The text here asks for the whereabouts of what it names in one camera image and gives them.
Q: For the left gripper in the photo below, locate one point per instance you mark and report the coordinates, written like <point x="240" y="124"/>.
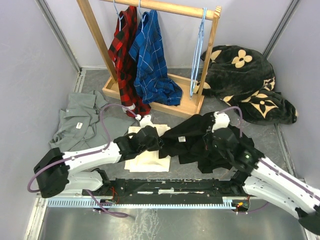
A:
<point x="158" y="145"/>

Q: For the black shirt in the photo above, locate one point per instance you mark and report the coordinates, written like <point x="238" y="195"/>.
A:
<point x="186" y="141"/>

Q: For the wooden clothes rack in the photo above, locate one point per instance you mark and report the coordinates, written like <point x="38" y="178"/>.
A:
<point x="188" y="107"/>

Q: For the light blue hangers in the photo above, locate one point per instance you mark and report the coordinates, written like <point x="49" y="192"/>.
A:
<point x="197" y="54"/>

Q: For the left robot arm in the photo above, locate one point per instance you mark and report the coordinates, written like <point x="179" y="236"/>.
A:
<point x="59" y="171"/>

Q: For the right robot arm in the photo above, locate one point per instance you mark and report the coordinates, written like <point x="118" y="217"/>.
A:
<point x="266" y="180"/>

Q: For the blue plaid shirt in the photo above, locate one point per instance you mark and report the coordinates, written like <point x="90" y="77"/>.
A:
<point x="152" y="82"/>

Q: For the grey shirt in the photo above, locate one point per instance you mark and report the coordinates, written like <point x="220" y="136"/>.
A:
<point x="80" y="126"/>

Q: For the red plaid shirt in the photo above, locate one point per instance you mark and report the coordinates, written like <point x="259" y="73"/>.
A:
<point x="125" y="66"/>

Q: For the blue hanger under red shirt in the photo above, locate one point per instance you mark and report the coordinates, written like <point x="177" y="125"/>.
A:
<point x="120" y="17"/>

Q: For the cream folded cloth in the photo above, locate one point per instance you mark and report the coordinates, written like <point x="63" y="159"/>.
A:
<point x="148" y="161"/>

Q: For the black floral blanket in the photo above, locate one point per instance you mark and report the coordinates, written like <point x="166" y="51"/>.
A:
<point x="244" y="78"/>

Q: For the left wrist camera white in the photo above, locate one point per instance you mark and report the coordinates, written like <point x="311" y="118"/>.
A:
<point x="145" y="120"/>

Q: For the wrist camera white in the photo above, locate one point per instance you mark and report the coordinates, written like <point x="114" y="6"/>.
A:
<point x="221" y="120"/>
<point x="145" y="120"/>

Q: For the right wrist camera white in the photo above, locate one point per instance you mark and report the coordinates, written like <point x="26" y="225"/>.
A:
<point x="221" y="120"/>

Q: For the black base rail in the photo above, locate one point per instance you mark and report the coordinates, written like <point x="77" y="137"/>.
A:
<point x="170" y="191"/>

